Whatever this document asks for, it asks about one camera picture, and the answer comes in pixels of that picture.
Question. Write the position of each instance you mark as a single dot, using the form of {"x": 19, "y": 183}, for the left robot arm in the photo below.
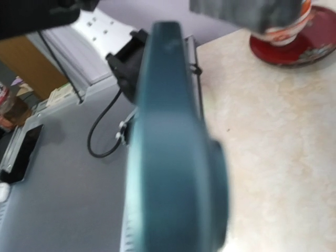
{"x": 125, "y": 63}

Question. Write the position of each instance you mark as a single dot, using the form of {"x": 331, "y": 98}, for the front aluminium rail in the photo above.
{"x": 126, "y": 243}

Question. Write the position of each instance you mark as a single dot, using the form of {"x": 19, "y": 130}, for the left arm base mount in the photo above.
{"x": 125, "y": 128}

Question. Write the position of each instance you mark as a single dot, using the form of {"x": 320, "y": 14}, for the dark red saucer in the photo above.
{"x": 313, "y": 43}

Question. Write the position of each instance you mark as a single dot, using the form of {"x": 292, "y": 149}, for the white and red bowl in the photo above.
{"x": 278, "y": 36}

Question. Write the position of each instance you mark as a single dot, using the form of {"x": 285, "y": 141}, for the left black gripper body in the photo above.
{"x": 21, "y": 17}

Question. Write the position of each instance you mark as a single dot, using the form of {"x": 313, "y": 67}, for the dark teal phone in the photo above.
{"x": 176, "y": 195}

